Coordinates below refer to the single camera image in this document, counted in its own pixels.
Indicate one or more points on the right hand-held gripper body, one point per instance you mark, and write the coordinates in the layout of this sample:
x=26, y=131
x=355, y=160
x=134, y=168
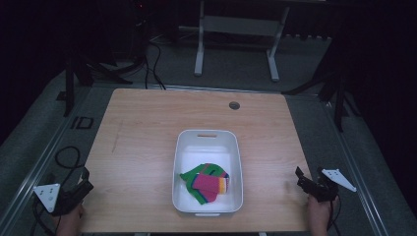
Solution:
x=327, y=187

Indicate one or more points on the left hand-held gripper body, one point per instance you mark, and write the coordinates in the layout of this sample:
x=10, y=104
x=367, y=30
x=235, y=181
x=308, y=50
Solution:
x=49, y=196

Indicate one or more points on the colourful striped sock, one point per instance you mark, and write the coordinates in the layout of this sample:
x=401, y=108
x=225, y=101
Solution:
x=205, y=170
x=206, y=188

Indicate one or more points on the white plastic basket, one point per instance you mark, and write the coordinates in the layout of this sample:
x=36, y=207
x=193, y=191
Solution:
x=208, y=147

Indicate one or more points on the person's right hand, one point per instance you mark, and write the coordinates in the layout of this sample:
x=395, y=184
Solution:
x=319, y=216

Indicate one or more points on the person's left hand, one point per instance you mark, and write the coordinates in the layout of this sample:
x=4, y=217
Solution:
x=70, y=221

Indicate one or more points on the black metal stand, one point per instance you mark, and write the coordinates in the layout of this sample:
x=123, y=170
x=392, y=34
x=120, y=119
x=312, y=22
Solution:
x=95, y=70
x=334, y=95

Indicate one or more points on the metal floor rail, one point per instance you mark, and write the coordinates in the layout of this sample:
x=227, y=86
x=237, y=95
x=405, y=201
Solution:
x=357, y=170
x=36, y=170

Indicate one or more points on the white metal desk frame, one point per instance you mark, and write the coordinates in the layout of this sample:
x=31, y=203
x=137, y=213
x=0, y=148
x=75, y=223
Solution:
x=239, y=26

